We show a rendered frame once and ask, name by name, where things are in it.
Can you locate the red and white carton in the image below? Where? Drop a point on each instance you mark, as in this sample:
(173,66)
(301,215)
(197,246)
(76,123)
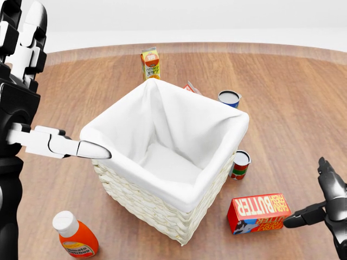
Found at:
(193,88)

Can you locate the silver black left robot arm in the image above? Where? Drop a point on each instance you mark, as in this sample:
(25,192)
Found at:
(9,205)

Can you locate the orange ketchup bottle white cap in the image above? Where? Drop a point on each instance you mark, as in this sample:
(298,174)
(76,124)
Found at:
(77,238)

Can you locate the red and green tin can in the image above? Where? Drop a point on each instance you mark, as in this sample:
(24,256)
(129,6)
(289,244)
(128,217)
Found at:
(240,166)

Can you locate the white wicker basket with liner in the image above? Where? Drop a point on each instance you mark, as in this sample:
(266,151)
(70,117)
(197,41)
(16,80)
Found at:
(168,140)

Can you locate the orange juice carton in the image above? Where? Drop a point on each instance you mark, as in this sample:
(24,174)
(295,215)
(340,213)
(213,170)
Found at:
(151,65)

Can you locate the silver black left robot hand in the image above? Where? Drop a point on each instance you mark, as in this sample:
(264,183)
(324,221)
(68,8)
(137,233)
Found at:
(19,108)

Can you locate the red butter box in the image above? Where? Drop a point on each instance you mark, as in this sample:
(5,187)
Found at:
(257,211)

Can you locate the blue tin can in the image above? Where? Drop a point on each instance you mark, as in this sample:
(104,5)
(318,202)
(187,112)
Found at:
(229,98)

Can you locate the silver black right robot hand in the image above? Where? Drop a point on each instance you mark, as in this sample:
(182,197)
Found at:
(334,200)

